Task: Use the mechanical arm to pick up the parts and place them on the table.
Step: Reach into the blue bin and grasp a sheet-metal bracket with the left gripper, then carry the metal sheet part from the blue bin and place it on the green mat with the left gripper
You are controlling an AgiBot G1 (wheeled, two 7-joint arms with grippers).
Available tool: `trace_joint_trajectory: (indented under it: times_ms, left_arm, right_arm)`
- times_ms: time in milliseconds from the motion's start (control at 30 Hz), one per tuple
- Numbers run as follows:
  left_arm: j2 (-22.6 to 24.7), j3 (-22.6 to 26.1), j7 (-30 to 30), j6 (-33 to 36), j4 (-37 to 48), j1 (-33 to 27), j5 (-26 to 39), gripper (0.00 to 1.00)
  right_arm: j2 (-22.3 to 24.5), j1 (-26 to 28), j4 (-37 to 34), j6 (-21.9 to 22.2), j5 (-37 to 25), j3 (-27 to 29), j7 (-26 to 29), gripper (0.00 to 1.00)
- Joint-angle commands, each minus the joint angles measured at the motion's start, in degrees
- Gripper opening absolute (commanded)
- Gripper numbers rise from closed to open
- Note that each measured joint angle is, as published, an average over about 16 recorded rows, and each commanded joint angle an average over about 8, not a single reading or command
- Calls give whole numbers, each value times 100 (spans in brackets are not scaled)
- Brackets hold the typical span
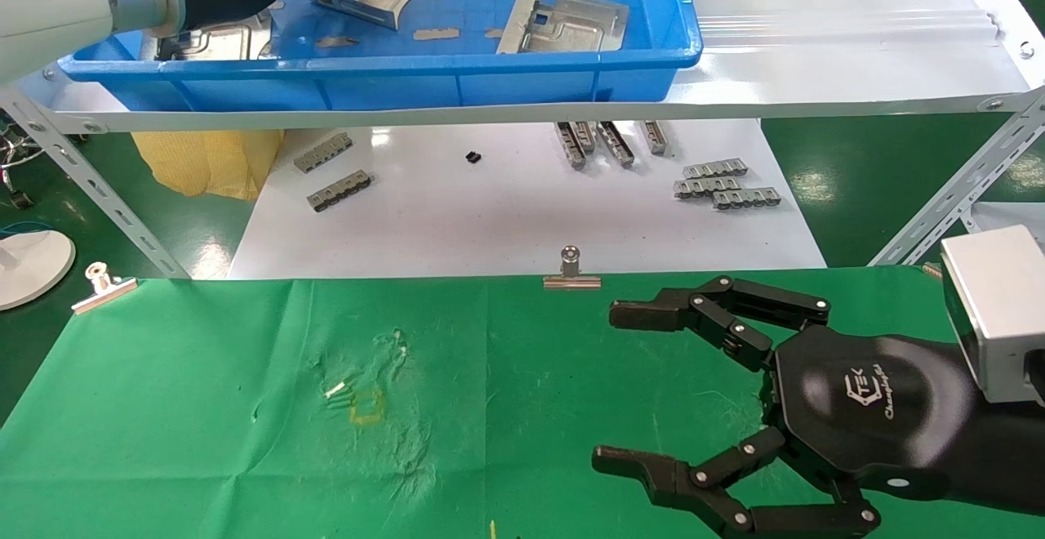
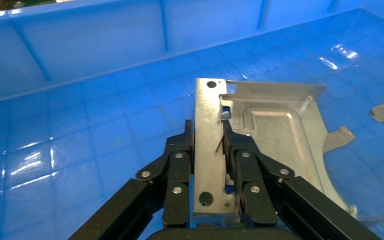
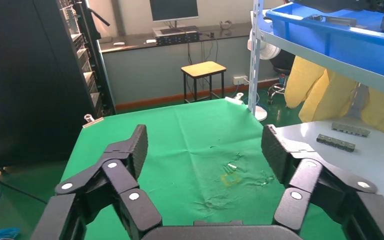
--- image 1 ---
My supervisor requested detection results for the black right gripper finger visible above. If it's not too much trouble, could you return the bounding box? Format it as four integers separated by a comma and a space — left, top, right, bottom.
592, 425, 881, 539
608, 276, 832, 372

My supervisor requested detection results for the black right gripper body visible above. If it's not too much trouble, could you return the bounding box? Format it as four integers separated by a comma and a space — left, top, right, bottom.
766, 331, 1045, 517

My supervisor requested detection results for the yellow mesh bag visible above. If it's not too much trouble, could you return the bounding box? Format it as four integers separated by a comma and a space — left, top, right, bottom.
131, 130, 284, 202

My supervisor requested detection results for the blue plastic bin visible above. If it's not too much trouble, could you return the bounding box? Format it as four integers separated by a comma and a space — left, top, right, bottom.
57, 0, 705, 113

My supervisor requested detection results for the green table cloth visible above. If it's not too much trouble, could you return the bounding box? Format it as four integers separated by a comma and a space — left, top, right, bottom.
0, 268, 1045, 539

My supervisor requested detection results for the white metal shelf rack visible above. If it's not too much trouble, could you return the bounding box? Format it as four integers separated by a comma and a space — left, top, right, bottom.
0, 0, 1045, 280

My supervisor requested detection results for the white round base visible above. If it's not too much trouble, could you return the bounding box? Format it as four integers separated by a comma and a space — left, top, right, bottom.
0, 229, 77, 312

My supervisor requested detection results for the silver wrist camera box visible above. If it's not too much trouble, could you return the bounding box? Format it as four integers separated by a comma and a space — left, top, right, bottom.
939, 225, 1045, 405

